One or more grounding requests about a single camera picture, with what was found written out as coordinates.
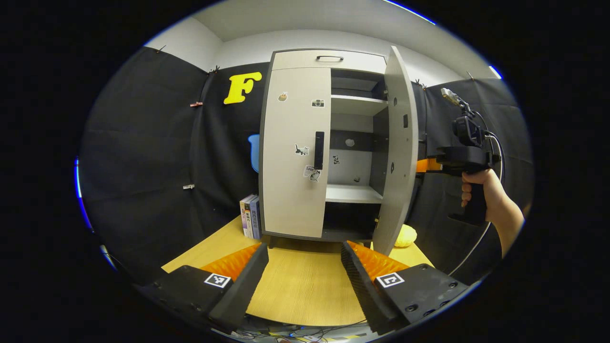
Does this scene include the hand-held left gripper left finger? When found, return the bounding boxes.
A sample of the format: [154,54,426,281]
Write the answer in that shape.
[138,242,270,334]

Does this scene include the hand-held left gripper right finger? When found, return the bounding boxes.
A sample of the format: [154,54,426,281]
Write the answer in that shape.
[341,241,472,335]

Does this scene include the headphone sticker shoe cabinet door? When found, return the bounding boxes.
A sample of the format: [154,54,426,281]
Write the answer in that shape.
[372,46,419,256]

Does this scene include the beige double-door shoe cabinet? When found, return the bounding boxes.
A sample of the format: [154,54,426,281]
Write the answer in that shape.
[259,46,420,256]

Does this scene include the camera sticker shoe cabinet door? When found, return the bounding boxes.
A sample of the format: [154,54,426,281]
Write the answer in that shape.
[261,67,332,239]

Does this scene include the white cabinet shelf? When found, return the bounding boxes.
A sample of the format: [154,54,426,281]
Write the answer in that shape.
[331,94,389,117]
[325,184,384,205]

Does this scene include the beige cabinet drawer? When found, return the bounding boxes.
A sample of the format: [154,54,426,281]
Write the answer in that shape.
[272,50,387,75]

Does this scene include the yellow round object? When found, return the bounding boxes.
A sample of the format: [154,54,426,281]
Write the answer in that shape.
[395,224,418,248]

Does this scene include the dark spine book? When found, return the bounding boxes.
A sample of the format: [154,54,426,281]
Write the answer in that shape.
[244,194,254,239]

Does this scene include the purple book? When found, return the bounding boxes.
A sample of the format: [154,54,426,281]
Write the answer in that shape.
[250,195,262,240]

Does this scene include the long ceiling light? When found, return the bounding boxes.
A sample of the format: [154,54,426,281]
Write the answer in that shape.
[383,0,437,26]

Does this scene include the black backdrop cloth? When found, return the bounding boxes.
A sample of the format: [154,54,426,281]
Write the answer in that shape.
[79,46,533,286]

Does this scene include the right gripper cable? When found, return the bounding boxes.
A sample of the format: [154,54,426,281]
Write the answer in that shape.
[448,112,506,277]

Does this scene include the black door handle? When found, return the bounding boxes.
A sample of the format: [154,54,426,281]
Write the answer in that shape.
[314,131,325,171]

